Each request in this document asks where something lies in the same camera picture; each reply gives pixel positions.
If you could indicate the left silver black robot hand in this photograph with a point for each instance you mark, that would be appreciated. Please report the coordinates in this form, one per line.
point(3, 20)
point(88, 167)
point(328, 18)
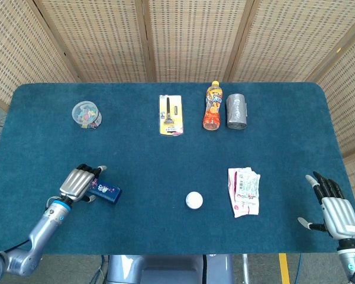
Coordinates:
point(75, 185)

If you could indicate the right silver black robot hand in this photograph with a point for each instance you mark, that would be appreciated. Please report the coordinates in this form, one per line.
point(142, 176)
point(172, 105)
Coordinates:
point(340, 217)

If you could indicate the blue folding glasses case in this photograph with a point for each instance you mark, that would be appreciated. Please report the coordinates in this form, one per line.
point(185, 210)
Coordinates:
point(108, 192)

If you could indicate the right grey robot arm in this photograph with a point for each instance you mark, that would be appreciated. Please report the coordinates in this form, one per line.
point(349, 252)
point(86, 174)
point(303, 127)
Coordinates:
point(346, 261)

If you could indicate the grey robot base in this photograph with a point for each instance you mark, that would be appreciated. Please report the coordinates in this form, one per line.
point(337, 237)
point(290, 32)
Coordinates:
point(165, 269)

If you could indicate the yellow razor blister pack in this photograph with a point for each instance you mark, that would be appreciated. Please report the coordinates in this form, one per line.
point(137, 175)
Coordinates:
point(171, 128)

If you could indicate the clear jar of binder clips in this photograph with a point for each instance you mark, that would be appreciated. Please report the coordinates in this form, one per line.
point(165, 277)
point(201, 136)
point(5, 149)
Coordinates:
point(85, 114)

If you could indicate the yellow floor tape strip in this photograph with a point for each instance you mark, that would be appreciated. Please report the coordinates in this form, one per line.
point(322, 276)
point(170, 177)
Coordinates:
point(284, 267)

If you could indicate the white labelled spout pouch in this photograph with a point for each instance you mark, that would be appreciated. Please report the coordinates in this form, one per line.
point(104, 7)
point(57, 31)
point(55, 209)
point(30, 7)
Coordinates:
point(248, 185)

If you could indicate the blue carpet table cover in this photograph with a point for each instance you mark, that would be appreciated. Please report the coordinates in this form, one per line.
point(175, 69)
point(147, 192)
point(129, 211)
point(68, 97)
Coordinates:
point(165, 230)

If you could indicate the pink white plastic pack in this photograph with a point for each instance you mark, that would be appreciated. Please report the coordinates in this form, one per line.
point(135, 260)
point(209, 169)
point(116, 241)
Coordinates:
point(232, 183)

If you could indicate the round clear tin of pins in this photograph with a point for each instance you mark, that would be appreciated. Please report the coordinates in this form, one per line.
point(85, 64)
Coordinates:
point(194, 200)

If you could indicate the grey garbage bag roll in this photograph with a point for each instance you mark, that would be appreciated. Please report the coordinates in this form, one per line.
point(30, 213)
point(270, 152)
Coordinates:
point(236, 112)

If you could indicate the orange drink bottle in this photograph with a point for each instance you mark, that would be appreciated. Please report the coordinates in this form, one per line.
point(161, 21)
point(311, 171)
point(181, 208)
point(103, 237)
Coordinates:
point(213, 118)

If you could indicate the woven bamboo folding screen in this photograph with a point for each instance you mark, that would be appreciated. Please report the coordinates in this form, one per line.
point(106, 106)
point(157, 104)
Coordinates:
point(189, 38)

